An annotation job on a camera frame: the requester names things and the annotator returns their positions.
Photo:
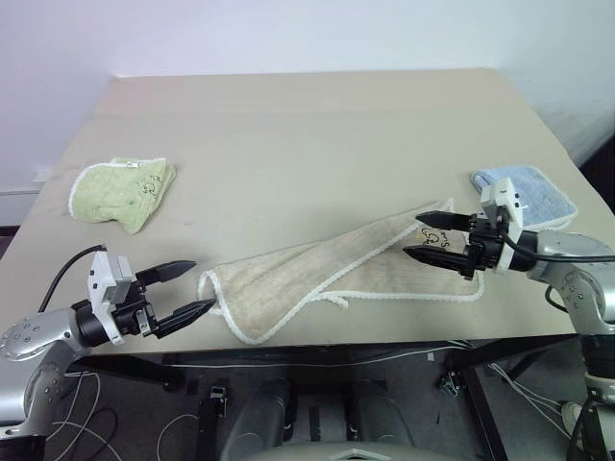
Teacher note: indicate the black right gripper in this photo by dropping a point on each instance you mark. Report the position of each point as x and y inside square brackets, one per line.
[485, 245]

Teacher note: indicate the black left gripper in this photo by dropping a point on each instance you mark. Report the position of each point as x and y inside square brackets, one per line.
[134, 312]

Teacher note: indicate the beige towel with white trim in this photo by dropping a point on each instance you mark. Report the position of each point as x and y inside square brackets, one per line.
[288, 283]

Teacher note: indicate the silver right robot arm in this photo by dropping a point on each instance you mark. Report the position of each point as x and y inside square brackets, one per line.
[567, 249]

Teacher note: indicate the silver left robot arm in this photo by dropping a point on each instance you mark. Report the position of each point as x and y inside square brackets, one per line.
[33, 331]

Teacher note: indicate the blue cloth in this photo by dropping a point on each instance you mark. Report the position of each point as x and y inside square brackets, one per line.
[548, 197]

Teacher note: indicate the green cloth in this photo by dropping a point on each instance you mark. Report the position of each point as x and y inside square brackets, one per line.
[110, 197]

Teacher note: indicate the dark grey rounded robot leg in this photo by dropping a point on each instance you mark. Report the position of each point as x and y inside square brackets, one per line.
[259, 413]
[379, 413]

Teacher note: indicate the grey robot torso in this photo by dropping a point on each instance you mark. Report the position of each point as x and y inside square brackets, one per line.
[336, 453]

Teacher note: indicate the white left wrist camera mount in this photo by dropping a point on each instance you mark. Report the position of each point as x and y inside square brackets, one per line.
[101, 283]

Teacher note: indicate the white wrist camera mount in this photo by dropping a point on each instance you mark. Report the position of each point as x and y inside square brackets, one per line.
[502, 192]
[101, 283]

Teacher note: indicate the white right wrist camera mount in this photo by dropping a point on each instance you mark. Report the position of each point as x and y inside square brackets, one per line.
[502, 192]

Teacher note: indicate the black floor bracket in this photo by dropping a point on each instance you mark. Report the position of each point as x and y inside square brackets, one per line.
[209, 422]

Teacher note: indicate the black table frame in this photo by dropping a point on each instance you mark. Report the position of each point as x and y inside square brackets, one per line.
[480, 413]

